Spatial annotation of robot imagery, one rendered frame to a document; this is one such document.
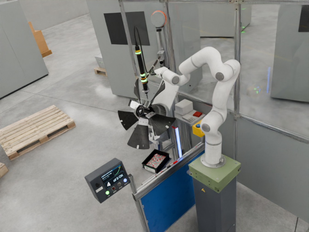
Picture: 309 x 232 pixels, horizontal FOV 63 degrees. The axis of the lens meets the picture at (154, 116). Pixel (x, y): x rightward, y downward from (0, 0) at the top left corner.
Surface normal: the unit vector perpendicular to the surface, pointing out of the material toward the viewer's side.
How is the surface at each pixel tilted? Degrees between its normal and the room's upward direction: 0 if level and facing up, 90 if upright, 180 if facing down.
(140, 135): 50
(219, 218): 90
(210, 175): 5
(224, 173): 5
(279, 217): 0
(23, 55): 90
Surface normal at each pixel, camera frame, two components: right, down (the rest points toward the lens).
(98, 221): -0.17, -0.83
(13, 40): 0.83, 0.18
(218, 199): -0.06, 0.55
